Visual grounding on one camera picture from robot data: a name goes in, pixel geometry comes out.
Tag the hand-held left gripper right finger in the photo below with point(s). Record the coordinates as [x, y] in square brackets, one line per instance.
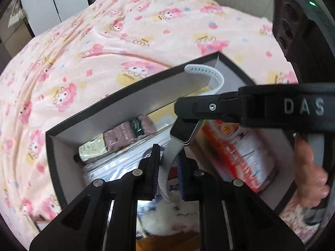
[182, 185]

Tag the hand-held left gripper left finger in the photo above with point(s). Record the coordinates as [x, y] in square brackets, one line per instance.
[155, 180]

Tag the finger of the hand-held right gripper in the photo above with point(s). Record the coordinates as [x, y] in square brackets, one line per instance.
[206, 107]

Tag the grey cardboard box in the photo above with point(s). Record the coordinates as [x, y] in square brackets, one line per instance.
[125, 102]

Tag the person's right hand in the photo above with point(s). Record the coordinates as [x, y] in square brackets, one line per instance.
[305, 172]

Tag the white fluffy item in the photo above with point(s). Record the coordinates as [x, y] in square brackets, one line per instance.
[162, 214]

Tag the silver foil pack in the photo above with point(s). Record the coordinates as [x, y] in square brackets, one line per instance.
[117, 167]

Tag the red white tin can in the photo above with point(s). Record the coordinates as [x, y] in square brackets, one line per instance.
[235, 151]

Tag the pink packet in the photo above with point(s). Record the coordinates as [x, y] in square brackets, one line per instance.
[117, 138]

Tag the cream tube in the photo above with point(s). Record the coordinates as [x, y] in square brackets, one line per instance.
[91, 149]

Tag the pink printed blanket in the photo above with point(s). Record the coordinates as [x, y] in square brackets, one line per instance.
[78, 57]

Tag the white wardrobe door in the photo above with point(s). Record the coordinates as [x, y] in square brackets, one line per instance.
[39, 5]

